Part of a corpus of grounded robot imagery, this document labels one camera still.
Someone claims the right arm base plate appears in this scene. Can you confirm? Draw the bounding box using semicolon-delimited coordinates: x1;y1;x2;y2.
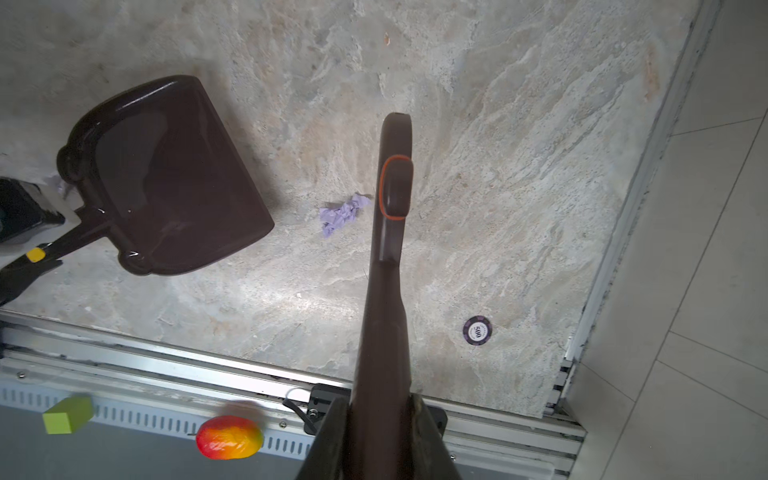
283;384;448;437

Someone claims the dark brown dustpan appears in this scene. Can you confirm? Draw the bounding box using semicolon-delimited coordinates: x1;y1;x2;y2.
11;75;274;276

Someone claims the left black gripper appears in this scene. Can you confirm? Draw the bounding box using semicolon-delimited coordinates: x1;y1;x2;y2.
1;177;65;306

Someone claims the green foam cube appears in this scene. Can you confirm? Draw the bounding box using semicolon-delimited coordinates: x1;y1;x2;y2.
42;396;94;435

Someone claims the small purple paper scrap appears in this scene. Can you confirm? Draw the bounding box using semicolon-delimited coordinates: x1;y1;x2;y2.
318;193;371;238

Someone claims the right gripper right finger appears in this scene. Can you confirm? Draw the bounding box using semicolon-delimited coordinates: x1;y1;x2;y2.
411;394;461;480

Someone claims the brown hand brush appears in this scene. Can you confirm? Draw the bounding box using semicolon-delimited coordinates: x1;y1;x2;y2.
344;112;414;479

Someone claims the aluminium rail frame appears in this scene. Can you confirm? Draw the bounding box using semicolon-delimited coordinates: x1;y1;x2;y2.
1;312;587;479

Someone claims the red yellow toy mango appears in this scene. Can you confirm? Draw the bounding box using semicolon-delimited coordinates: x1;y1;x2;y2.
195;415;264;460

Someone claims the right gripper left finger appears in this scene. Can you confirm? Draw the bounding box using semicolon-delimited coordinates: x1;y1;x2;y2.
295;398;348;480

